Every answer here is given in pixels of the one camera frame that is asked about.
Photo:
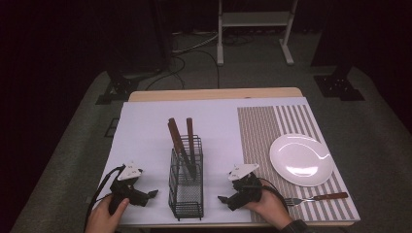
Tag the person's right hand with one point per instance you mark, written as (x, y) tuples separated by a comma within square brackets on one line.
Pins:
[(272, 205)]

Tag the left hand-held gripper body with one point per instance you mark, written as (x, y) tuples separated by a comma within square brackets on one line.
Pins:
[(122, 191)]

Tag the person's left hand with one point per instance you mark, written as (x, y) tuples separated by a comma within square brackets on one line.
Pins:
[(100, 216)]

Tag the striped placemat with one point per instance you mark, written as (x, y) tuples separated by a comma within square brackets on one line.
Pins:
[(259, 136)]

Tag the black stand base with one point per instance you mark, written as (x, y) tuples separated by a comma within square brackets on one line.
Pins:
[(338, 86), (118, 87)]

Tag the white metal stand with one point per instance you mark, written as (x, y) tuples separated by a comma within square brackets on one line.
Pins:
[(254, 18)]

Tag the white table sheet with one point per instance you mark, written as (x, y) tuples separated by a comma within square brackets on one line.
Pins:
[(145, 136)]

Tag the white round plate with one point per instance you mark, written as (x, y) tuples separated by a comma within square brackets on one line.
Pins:
[(301, 160)]

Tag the floor outlet box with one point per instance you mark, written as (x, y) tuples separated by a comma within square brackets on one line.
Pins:
[(112, 127)]

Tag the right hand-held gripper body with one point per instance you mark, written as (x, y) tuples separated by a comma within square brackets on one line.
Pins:
[(248, 191)]

